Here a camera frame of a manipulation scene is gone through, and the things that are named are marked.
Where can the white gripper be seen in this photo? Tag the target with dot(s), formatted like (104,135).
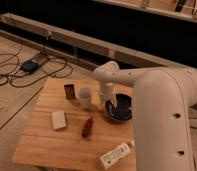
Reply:
(106,92)

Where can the black power adapter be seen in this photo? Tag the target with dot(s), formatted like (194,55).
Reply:
(29,66)

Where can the white lotion bottle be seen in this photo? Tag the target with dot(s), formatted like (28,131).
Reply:
(111,157)

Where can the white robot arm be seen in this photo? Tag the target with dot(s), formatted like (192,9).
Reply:
(161,100)

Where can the dark ceramic bowl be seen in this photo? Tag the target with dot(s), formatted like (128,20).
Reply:
(123,112)

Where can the brown wooden oblong object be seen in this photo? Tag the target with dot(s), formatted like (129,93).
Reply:
(87,127)

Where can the small dark brown box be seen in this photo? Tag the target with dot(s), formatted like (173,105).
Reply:
(69,91)

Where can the white plastic cup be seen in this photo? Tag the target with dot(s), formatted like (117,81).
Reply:
(85,97)

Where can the wooden table board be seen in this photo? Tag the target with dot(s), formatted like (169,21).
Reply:
(66,148)

